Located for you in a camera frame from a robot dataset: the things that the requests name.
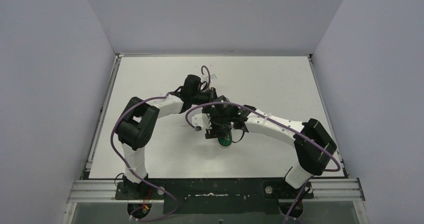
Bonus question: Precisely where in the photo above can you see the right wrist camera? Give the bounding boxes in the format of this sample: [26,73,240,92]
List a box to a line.
[191,113,211,131]

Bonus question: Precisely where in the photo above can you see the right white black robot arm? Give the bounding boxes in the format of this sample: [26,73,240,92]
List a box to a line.
[202,101,337,197]

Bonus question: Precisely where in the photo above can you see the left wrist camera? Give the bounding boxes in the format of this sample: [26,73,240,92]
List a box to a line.
[201,74,217,83]

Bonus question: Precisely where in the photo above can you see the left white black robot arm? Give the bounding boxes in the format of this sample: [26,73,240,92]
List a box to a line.
[111,75,218,198]

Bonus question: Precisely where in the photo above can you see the green canvas sneaker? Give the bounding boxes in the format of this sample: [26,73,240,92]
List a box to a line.
[217,132,233,148]

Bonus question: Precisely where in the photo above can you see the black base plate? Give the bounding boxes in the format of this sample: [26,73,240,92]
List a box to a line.
[115,177,300,214]

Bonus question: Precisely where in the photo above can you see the aluminium front rail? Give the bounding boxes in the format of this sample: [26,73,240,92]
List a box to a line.
[67,178,365,203]

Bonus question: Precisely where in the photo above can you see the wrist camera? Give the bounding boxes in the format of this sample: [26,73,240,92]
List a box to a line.
[191,113,211,131]
[201,74,217,83]

